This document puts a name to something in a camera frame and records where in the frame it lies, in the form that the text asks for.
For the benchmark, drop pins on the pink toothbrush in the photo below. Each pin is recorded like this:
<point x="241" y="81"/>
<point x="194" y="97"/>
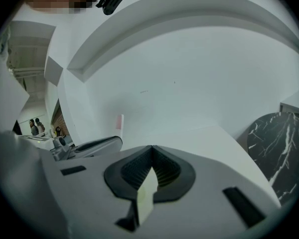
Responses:
<point x="120" y="123"/>

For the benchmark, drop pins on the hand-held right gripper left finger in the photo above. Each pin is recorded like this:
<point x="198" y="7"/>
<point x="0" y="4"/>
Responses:
<point x="89" y="195"/>

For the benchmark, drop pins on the black marble round table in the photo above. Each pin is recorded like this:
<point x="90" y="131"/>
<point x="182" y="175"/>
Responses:
<point x="281" y="146"/>

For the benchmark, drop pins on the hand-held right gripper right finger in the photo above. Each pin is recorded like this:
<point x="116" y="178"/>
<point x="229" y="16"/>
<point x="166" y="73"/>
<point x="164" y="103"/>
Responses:
<point x="214" y="183"/>

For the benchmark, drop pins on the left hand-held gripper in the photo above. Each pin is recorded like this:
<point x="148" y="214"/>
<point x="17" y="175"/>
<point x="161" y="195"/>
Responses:
<point x="62" y="146"/>

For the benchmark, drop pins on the white rectangular table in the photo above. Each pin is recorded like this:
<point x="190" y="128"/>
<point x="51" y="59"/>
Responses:
<point x="294" y="108"/>

